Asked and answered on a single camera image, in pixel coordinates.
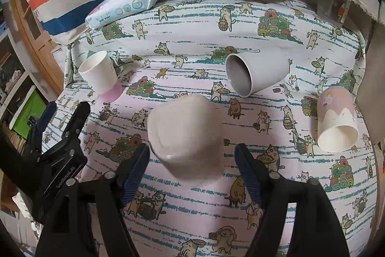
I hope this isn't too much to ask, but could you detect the wooden cabinet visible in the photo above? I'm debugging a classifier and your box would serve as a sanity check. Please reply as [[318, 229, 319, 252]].
[[7, 0, 65, 95]]

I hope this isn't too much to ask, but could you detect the pink mountain print paper cup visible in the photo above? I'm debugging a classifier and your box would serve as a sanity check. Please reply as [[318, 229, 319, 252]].
[[316, 85, 360, 153]]

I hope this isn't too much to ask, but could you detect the white and pink paper cup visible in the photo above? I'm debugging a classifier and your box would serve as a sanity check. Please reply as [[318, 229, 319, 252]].
[[78, 50, 124, 103]]

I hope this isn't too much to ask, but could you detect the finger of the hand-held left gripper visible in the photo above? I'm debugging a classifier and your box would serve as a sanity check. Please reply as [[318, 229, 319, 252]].
[[26, 102, 58, 157], [60, 100, 91, 144]]

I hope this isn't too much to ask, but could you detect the wet wipes pack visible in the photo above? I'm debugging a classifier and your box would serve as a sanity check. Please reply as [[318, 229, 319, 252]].
[[85, 0, 165, 32]]

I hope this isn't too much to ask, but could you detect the grey ceramic cup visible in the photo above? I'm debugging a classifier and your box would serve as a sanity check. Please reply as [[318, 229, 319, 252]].
[[225, 49, 290, 98]]

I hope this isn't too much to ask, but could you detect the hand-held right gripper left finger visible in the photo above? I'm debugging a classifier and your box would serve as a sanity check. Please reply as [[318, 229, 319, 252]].
[[34, 143, 151, 257]]

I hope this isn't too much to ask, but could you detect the green board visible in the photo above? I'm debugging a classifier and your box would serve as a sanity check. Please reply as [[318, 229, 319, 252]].
[[10, 88, 47, 139]]

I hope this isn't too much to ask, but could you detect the cat print blanket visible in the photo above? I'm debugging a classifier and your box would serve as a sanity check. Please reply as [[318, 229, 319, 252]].
[[62, 0, 380, 257]]

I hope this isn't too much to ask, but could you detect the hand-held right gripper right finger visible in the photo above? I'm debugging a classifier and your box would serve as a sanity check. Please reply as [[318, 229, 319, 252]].
[[234, 143, 351, 257]]

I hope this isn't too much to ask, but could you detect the beige ceramic cup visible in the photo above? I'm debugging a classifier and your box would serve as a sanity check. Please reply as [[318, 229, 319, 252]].
[[147, 94, 225, 186]]

